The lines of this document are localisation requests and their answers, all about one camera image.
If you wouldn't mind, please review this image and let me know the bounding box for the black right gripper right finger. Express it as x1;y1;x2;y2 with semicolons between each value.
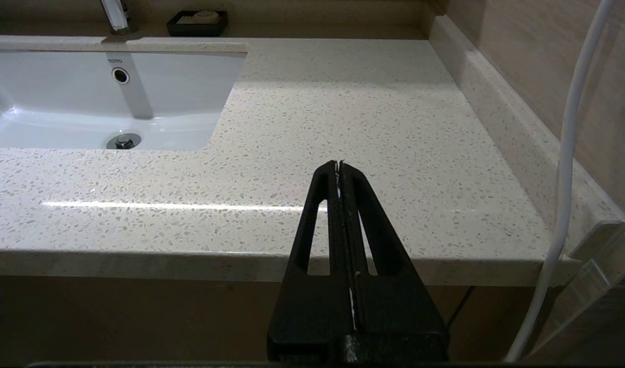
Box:
340;160;451;361

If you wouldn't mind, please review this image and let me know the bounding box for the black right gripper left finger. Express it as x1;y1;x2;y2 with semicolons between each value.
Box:
267;160;355;361

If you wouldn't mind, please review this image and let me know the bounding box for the chrome sink drain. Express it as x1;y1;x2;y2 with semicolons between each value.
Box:
106;132;142;150

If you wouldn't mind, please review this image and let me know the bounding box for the black soap dish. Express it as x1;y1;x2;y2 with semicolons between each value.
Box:
166;10;229;37

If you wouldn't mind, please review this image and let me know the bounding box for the white sink basin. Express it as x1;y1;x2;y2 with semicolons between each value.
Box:
0;36;251;151

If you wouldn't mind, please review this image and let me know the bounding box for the chrome faucet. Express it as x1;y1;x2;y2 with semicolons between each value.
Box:
100;0;139;36

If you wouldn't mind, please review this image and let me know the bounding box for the white hose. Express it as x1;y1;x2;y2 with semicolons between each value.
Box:
504;0;619;363

